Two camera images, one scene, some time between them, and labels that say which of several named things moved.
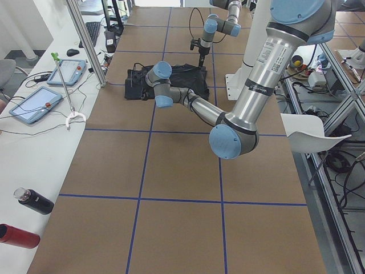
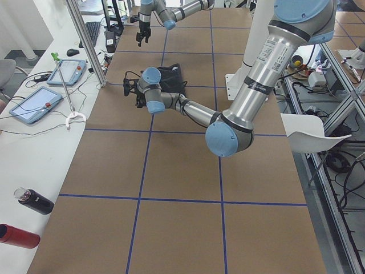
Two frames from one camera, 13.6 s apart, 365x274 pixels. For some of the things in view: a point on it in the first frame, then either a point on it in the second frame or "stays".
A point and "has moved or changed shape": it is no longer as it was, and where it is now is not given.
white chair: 306,133 stays
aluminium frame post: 74,5 stays
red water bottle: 17,236 stays
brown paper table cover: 146,194 stays
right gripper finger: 201,60 → 138,37
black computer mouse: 72,52 stays
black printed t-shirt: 191,77 has moved or changed shape
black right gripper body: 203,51 → 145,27
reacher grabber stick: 73,113 stays
